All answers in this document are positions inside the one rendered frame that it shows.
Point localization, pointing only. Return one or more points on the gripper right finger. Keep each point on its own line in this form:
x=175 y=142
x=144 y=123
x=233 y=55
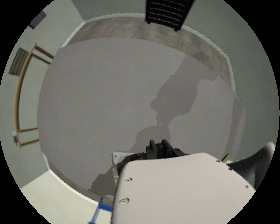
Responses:
x=169 y=152

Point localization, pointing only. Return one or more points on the grey clamp slide with handwheel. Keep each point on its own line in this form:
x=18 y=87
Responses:
x=118 y=157

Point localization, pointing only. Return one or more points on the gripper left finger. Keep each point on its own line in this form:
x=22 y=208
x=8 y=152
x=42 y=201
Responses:
x=151 y=153

